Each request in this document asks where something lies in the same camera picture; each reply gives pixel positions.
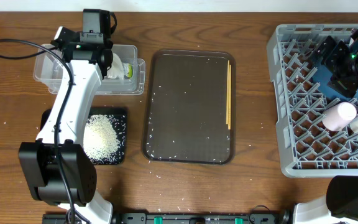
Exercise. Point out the clear plastic bin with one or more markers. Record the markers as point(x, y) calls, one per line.
point(123, 51)

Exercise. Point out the pink white cup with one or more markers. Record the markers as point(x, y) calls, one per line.
point(339, 116)

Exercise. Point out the brown serving tray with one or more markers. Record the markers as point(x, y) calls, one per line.
point(185, 118)

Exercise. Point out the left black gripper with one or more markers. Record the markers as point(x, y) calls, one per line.
point(109, 45)

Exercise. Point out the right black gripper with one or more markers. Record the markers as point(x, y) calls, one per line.
point(337, 49)

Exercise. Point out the white green wrapper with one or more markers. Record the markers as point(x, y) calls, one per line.
point(128, 70)

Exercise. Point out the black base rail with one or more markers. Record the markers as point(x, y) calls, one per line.
point(259, 215)

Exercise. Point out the black plastic tray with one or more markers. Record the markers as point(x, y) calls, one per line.
point(120, 118)

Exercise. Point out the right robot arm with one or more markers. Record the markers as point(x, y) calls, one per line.
point(340, 204)

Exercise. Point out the white paper napkin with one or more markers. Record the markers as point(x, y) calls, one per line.
point(117, 68)

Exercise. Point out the pile of white rice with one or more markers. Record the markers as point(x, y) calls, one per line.
point(101, 137)

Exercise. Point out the wooden chopstick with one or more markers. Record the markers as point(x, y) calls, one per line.
point(229, 98)
point(227, 92)

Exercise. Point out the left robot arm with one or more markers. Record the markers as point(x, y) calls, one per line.
point(56, 168)

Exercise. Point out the grey dishwasher rack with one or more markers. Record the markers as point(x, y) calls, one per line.
point(306, 147)

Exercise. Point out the dark blue plate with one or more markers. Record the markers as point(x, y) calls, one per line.
point(322, 81)

